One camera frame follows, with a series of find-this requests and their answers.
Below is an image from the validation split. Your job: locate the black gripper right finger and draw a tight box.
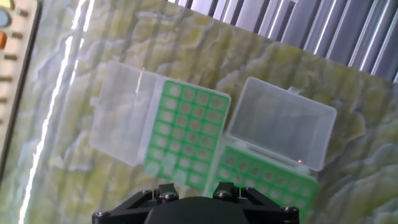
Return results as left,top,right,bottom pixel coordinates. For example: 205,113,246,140
213,182,300,224

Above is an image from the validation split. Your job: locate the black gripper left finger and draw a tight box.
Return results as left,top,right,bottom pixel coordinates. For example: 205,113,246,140
91,182,180,224

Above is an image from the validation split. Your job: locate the green rack pipette tip box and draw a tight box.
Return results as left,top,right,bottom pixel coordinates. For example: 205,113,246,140
88,60,233,191
214,77,338,218

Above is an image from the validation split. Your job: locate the green marble pattern mat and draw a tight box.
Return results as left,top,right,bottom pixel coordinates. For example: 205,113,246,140
0,0,398,224

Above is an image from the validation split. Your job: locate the wooden shape puzzle board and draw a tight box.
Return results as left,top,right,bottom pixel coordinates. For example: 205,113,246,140
0,0,44,187

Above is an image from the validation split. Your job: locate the grey oval puzzle piece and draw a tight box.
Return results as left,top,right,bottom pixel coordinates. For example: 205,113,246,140
0,8,12,27

